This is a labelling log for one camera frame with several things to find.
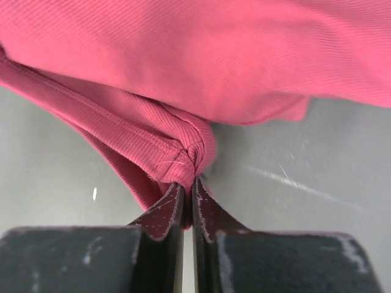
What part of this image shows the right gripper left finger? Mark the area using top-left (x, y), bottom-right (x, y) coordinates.
top-left (128, 183), bottom-right (185, 292)

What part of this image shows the red tank top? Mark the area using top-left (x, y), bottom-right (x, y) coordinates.
top-left (0, 0), bottom-right (391, 230)

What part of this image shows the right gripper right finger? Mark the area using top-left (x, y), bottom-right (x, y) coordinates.
top-left (191, 177), bottom-right (251, 292)

